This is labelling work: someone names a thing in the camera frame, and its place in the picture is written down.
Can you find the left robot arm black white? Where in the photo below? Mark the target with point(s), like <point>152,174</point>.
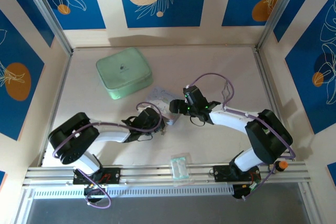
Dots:
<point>113,134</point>

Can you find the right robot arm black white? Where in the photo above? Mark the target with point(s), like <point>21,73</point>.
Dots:
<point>267,134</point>

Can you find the mint green zip pouch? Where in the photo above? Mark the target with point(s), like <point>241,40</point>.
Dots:
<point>123,73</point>

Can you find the clear plastic bag with batteries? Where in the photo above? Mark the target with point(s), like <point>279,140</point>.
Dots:
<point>179,170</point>

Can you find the orange capped black knob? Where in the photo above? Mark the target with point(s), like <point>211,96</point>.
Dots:
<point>283,165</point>

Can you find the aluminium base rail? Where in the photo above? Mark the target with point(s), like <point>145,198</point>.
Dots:
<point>152,174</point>

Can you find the aluminium table side rail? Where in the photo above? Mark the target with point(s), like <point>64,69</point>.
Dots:
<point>265,82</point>
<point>57,103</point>

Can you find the aluminium corner post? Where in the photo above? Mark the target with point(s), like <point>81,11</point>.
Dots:
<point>47,11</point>
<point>278,11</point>

